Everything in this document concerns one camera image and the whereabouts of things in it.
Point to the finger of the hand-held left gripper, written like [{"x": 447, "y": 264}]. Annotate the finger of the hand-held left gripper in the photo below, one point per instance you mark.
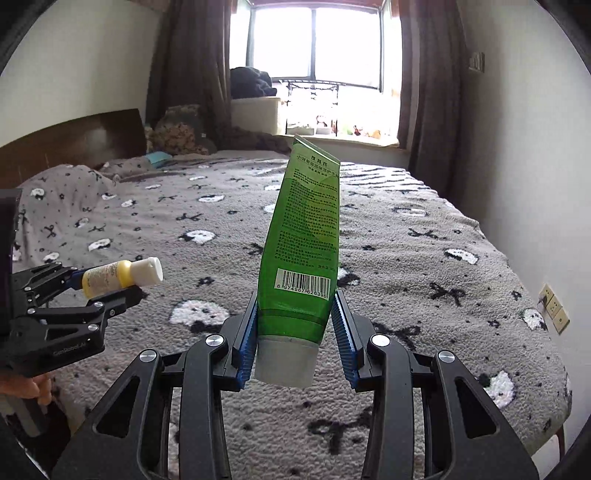
[
  {"x": 117, "y": 302},
  {"x": 74, "y": 279}
]

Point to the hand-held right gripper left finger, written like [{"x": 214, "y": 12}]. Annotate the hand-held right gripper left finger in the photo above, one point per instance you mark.
[{"x": 247, "y": 341}]

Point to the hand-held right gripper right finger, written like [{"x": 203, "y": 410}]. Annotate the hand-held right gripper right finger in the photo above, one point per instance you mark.
[{"x": 344, "y": 341}]

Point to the small yellow bottle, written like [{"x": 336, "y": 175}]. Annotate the small yellow bottle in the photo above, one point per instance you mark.
[{"x": 111, "y": 277}]

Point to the green plastic tube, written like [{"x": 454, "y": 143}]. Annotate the green plastic tube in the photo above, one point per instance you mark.
[{"x": 300, "y": 230}]

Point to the person's left hand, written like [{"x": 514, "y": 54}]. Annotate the person's left hand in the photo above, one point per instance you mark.
[{"x": 27, "y": 387}]

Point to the grey printed blanket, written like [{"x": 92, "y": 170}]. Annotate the grey printed blanket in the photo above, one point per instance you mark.
[{"x": 415, "y": 277}]

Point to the dark wooden headboard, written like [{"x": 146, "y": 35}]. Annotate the dark wooden headboard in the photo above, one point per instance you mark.
[{"x": 69, "y": 138}]

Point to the light blue cloth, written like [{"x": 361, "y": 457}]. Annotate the light blue cloth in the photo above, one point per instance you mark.
[{"x": 158, "y": 159}]

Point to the patterned cushion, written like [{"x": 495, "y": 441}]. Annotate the patterned cushion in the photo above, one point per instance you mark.
[{"x": 180, "y": 131}]

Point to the dark brown cloth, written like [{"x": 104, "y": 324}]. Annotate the dark brown cloth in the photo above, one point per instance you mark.
[{"x": 258, "y": 141}]

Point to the row of windowsill ornaments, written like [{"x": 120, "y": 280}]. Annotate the row of windowsill ornaments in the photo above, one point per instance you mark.
[{"x": 355, "y": 130}]

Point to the white storage box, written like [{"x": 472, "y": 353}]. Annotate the white storage box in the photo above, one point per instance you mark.
[{"x": 256, "y": 115}]

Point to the wooden bed leg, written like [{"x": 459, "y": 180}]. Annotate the wooden bed leg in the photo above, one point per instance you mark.
[{"x": 561, "y": 441}]

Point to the brown curtain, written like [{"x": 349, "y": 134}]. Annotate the brown curtain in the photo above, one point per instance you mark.
[
  {"x": 429, "y": 92},
  {"x": 194, "y": 60}
]

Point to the dark clothes pile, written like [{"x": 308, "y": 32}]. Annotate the dark clothes pile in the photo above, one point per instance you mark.
[{"x": 251, "y": 83}]

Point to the window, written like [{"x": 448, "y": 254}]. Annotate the window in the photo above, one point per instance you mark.
[{"x": 346, "y": 41}]

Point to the beige wall socket strip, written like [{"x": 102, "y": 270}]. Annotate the beige wall socket strip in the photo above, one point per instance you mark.
[{"x": 555, "y": 307}]

